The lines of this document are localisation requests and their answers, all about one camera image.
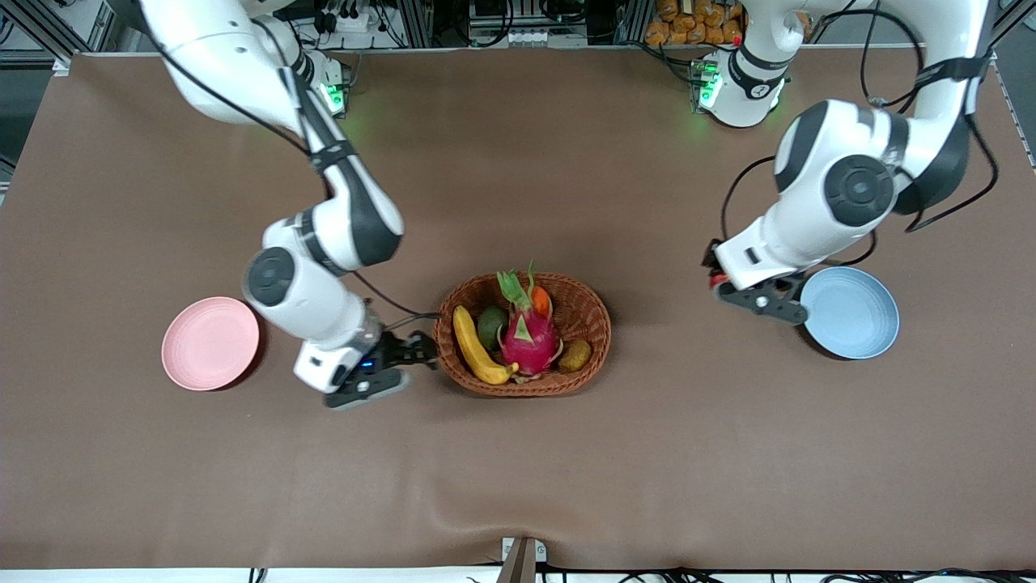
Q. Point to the orange bread pile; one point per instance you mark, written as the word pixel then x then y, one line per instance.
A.
pixel 688 28

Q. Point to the white power strip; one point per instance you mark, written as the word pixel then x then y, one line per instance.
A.
pixel 348 20

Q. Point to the orange carrot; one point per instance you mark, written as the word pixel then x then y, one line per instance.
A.
pixel 541 300

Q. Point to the brown tablecloth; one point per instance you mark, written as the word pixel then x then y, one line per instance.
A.
pixel 518 486

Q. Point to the green avocado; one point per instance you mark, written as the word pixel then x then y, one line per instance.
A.
pixel 490 325

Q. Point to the brown kiwi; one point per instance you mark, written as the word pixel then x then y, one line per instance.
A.
pixel 575 356

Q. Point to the blue plate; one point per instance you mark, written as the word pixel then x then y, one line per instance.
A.
pixel 858 316

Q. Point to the yellow banana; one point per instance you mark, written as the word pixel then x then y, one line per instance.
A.
pixel 469 344

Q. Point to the aluminium frame beam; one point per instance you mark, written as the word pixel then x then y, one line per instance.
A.
pixel 40 28

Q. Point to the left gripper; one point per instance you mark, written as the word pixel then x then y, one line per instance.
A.
pixel 713 262

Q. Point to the pink dragon fruit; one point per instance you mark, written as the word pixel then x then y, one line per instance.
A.
pixel 530 344

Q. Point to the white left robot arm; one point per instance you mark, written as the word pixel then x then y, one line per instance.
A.
pixel 809 219

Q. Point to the metal table bracket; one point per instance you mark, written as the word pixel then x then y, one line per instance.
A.
pixel 522 563

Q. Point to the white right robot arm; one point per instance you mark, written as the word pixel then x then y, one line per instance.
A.
pixel 218 57

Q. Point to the pink plate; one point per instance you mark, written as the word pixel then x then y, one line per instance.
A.
pixel 210 344

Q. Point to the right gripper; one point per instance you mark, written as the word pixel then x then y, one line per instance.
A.
pixel 398 350

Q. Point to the brown wicker basket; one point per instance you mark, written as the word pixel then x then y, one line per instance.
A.
pixel 518 389

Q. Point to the white connector strip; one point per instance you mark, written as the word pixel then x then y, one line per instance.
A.
pixel 542 37

